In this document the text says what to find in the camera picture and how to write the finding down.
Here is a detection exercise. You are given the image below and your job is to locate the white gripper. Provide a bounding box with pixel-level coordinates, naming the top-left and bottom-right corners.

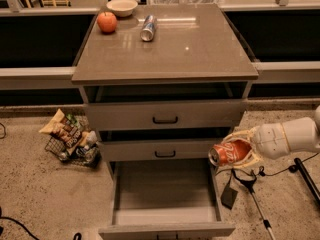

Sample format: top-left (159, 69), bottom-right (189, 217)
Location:
top-left (222, 123), bottom-right (290, 168)

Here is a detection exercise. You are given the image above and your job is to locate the red coke can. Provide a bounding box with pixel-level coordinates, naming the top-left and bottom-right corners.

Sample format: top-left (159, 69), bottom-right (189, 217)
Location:
top-left (208, 140), bottom-right (251, 166)

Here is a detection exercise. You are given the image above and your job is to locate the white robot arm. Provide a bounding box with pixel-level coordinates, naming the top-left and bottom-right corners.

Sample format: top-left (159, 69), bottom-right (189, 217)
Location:
top-left (222, 106), bottom-right (320, 168)

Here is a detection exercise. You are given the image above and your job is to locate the grey top drawer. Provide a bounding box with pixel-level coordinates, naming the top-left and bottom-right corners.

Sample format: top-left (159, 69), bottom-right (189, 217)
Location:
top-left (84, 100), bottom-right (245, 130)

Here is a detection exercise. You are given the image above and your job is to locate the grey drawer cabinet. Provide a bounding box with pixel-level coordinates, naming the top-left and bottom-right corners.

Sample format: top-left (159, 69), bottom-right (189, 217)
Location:
top-left (71, 3), bottom-right (260, 172)

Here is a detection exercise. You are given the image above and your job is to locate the grey middle drawer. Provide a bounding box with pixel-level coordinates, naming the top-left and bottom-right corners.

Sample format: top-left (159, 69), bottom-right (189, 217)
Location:
top-left (99, 138), bottom-right (222, 161)

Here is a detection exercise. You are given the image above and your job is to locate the grey open bottom drawer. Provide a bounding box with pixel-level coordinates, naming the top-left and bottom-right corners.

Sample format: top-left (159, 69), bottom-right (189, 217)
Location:
top-left (99, 159), bottom-right (235, 240)

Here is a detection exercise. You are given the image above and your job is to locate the blue silver soda can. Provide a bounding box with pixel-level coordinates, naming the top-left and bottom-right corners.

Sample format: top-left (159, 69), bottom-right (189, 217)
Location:
top-left (140, 15), bottom-right (157, 42)

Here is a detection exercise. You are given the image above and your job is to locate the black grabber stick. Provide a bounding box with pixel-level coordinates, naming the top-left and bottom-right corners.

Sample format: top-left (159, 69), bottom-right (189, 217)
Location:
top-left (231, 169), bottom-right (276, 240)

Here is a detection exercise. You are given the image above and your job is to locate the black pole on floor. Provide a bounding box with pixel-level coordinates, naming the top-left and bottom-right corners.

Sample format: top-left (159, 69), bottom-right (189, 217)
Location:
top-left (289, 158), bottom-right (320, 206)

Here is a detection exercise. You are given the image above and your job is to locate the black power adapter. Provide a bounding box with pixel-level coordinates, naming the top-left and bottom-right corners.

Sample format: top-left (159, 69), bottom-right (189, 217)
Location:
top-left (221, 185), bottom-right (238, 209)

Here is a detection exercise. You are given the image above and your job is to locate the plastic water bottle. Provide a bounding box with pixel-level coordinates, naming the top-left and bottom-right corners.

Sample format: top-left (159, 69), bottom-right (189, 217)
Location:
top-left (58, 146), bottom-right (98, 164)

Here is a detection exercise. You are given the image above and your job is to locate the brown chip bag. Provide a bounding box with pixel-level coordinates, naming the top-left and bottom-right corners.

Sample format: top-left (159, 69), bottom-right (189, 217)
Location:
top-left (39, 109), bottom-right (83, 149)

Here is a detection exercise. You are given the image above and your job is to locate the white bowl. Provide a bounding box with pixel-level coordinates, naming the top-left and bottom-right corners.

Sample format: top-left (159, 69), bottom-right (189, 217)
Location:
top-left (107, 0), bottom-right (138, 17)

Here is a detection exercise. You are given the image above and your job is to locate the red apple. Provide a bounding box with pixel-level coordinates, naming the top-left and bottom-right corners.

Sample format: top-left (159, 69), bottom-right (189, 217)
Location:
top-left (97, 12), bottom-right (117, 33)

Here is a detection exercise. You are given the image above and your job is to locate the black cable right floor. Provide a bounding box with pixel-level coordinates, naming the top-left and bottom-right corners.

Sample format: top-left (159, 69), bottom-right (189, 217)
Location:
top-left (215, 152), bottom-right (320, 178)

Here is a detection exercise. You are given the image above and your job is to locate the black cable floor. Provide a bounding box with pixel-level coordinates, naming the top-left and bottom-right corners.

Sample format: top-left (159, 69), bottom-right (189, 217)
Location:
top-left (215, 152), bottom-right (320, 178)
top-left (0, 206), bottom-right (83, 240)

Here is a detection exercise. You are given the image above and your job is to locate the black wire basket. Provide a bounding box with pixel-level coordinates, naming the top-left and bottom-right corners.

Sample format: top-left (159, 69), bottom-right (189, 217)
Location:
top-left (45, 115), bottom-right (101, 168)

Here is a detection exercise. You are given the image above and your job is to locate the black cable left floor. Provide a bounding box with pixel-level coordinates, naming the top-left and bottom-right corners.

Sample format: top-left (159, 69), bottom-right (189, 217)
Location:
top-left (0, 206), bottom-right (83, 240)

